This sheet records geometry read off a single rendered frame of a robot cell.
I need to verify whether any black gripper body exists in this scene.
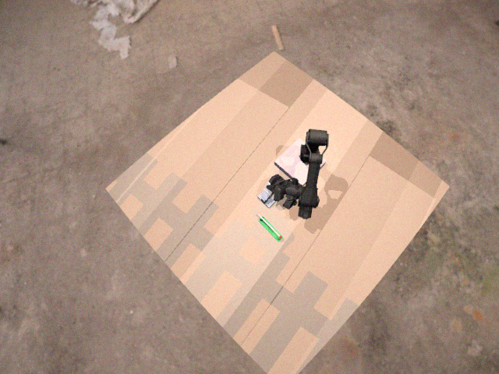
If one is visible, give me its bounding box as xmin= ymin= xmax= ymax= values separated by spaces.
xmin=274 ymin=178 xmax=303 ymax=201

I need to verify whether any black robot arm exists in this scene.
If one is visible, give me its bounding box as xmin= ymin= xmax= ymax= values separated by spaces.
xmin=283 ymin=129 xmax=329 ymax=220

